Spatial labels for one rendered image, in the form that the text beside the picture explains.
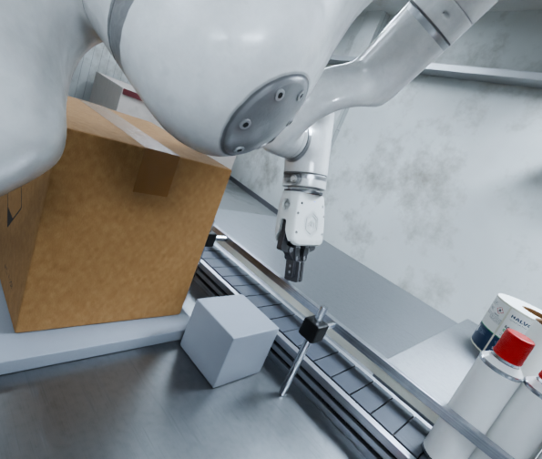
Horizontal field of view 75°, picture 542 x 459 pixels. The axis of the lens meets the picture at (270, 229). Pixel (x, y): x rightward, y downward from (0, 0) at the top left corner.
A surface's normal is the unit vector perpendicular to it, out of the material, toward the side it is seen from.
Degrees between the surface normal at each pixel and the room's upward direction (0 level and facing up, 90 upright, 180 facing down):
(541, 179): 90
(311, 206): 68
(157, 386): 0
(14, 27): 53
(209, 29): 84
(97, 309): 90
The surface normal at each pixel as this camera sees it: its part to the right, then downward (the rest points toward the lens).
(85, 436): 0.37, -0.89
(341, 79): 0.00, -0.40
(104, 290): 0.63, 0.44
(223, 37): 0.09, 0.17
